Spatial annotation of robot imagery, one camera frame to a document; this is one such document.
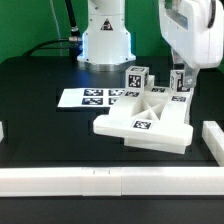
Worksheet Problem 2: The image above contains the small white tagged cube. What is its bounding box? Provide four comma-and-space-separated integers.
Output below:
170, 70, 190, 93
125, 66, 149, 89

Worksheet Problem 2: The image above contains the white chair seat part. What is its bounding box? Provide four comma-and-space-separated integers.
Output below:
123, 74, 195, 156

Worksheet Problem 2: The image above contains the white chair back frame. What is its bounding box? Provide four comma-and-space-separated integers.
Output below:
93, 86, 193, 147

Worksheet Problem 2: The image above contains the white left obstacle wall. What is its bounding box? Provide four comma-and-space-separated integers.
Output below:
0, 121, 4, 142

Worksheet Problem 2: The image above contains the black cable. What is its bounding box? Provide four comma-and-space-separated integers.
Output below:
21, 0, 83, 58

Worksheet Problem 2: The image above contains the white front obstacle wall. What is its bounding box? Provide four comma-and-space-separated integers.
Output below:
0, 167, 224, 197

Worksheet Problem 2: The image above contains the white right obstacle wall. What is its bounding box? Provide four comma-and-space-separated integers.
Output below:
202, 121, 224, 167

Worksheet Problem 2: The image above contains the white marker base plate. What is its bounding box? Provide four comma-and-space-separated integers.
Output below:
57, 88, 124, 108

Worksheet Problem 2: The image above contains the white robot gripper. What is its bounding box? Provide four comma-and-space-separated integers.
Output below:
158, 0, 224, 88

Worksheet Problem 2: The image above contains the white obstacle wall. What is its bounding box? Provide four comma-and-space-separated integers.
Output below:
202, 121, 224, 167
0, 167, 224, 197
0, 121, 4, 142

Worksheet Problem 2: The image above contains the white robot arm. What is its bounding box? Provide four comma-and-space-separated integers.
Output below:
78, 0, 224, 88

